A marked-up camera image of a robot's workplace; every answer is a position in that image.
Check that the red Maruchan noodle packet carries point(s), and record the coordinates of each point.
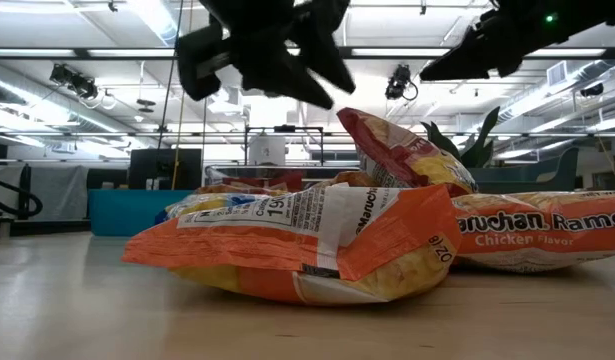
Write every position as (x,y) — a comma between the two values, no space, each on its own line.
(282,180)
(237,189)
(387,145)

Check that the black ceiling device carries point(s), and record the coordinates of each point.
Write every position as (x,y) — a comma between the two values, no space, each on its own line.
(74,82)

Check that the white box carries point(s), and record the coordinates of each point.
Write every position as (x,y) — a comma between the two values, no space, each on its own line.
(267,150)

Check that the teal plant in white pot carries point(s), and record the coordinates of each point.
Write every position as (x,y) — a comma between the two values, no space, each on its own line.
(479,150)

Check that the orange noodle packet label side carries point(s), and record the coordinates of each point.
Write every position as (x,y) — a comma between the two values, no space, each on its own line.
(267,245)

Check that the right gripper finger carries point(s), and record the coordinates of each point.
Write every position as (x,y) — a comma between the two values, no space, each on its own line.
(462,57)

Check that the black overhead camera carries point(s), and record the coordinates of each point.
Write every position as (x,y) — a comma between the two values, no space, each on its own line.
(399,80)

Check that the orange chicken Maruchan noodle packet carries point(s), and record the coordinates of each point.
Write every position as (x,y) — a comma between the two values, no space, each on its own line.
(537,235)

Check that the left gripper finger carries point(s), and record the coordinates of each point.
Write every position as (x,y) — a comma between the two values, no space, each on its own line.
(282,75)
(322,45)

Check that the small blue plastic bin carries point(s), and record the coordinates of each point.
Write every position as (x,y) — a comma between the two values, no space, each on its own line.
(127,212)

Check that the blue Maruchan noodle packet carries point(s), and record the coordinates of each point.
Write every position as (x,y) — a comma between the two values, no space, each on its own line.
(227,200)

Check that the black cabinet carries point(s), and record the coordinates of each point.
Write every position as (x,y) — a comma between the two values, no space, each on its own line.
(157,167)

